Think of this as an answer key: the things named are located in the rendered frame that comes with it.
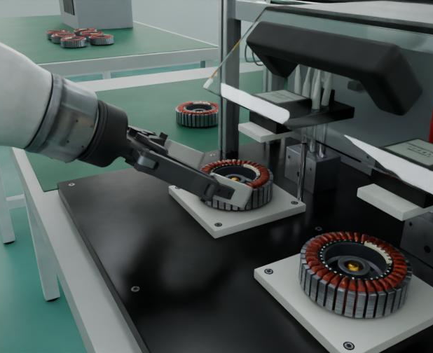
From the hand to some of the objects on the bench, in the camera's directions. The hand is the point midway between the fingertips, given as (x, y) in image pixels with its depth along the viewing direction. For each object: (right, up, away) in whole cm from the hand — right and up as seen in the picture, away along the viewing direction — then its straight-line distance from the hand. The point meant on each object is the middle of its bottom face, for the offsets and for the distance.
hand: (216, 176), depth 65 cm
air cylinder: (+27, -10, -9) cm, 30 cm away
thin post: (+24, -14, -17) cm, 32 cm away
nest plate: (+14, -13, -16) cm, 25 cm away
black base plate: (+10, -10, -4) cm, 15 cm away
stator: (-4, +13, +45) cm, 47 cm away
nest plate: (+3, -4, +4) cm, 6 cm away
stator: (+3, -3, +3) cm, 5 cm away
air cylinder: (+15, -1, +10) cm, 18 cm away
